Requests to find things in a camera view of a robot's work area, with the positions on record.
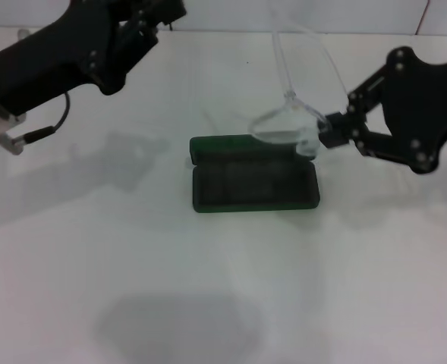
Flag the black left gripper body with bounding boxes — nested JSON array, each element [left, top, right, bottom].
[[0, 0, 133, 115]]

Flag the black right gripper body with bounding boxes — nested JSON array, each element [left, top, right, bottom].
[[382, 45, 447, 175]]

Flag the clear white glasses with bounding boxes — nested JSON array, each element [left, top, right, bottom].
[[247, 26, 351, 158]]

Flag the green glasses case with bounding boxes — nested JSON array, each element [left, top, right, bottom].
[[189, 133, 320, 215]]

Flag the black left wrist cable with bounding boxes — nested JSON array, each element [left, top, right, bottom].
[[24, 93, 71, 144]]

